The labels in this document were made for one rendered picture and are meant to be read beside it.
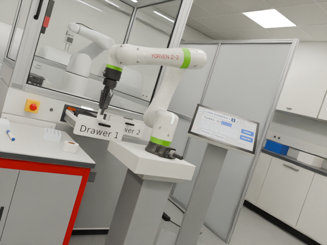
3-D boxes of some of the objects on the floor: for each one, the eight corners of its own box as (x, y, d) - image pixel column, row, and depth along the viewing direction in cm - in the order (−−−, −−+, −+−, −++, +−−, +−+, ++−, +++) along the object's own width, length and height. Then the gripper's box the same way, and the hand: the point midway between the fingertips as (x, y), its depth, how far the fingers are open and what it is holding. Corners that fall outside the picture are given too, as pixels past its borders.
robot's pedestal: (148, 299, 164) (188, 178, 159) (100, 307, 147) (143, 172, 142) (126, 266, 189) (160, 160, 183) (84, 270, 172) (119, 153, 166)
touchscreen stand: (210, 282, 200) (256, 147, 192) (151, 259, 205) (193, 127, 198) (208, 249, 249) (245, 140, 242) (160, 231, 255) (195, 124, 247)
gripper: (100, 76, 159) (88, 116, 160) (109, 78, 148) (96, 121, 150) (112, 80, 163) (100, 119, 165) (121, 82, 152) (109, 124, 154)
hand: (100, 114), depth 157 cm, fingers closed
